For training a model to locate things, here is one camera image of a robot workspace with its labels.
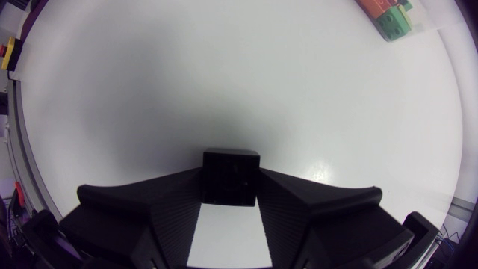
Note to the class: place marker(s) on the orange toy brick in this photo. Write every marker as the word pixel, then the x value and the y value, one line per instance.
pixel 375 6

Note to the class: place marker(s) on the yellow emergency stop box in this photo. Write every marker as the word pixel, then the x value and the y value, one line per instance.
pixel 10 54

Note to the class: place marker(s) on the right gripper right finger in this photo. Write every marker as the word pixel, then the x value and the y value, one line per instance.
pixel 317 220

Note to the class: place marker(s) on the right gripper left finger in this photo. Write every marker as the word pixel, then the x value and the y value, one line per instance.
pixel 149 216

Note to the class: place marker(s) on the green toy brick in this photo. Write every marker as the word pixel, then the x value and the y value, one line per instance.
pixel 393 23

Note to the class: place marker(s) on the black toy brick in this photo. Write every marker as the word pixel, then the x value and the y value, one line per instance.
pixel 230 177

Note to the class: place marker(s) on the clear plastic container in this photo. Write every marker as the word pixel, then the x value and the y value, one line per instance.
pixel 422 15

